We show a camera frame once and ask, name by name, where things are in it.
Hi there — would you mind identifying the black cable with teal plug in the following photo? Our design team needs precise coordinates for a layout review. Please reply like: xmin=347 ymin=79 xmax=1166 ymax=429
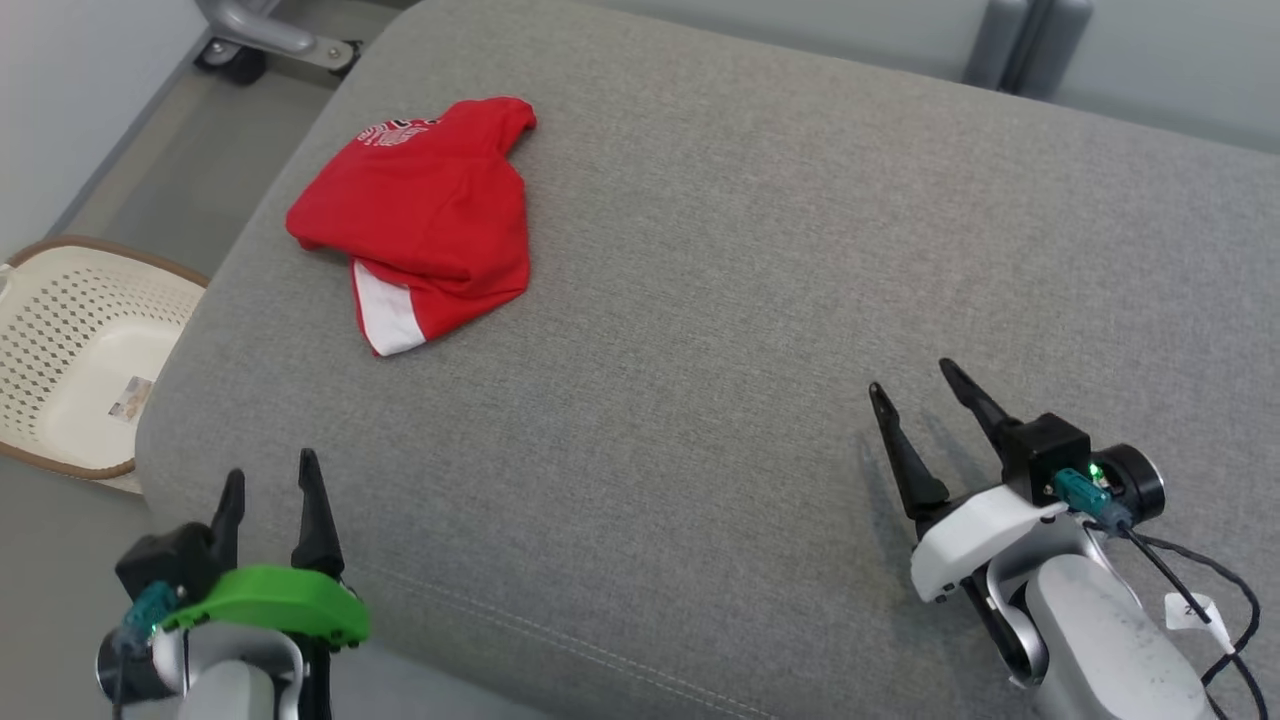
xmin=1052 ymin=467 xmax=1271 ymax=720
xmin=113 ymin=582 xmax=183 ymax=720

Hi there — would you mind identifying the grey fabric sofa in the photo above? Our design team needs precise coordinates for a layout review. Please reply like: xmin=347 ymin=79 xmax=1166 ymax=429
xmin=135 ymin=0 xmax=1280 ymax=720

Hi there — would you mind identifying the cream perforated laundry basket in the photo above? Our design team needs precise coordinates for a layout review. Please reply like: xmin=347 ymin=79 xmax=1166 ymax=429
xmin=0 ymin=235 xmax=211 ymax=483

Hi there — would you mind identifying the grey wheeled stand base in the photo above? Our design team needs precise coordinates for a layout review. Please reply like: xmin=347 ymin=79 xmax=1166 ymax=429
xmin=193 ymin=0 xmax=363 ymax=87

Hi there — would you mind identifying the red white-trimmed shirt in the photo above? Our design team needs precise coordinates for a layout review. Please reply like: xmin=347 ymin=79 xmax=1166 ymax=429
xmin=285 ymin=95 xmax=538 ymax=358

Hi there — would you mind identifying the grey partition post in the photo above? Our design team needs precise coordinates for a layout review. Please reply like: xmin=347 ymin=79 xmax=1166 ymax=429
xmin=1020 ymin=0 xmax=1096 ymax=101
xmin=965 ymin=0 xmax=1031 ymax=91

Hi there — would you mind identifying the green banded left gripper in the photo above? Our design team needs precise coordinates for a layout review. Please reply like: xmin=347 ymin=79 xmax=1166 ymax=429
xmin=95 ymin=447 xmax=371 ymax=720

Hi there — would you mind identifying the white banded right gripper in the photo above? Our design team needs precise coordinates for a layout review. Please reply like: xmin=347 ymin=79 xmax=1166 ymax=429
xmin=868 ymin=358 xmax=1166 ymax=604

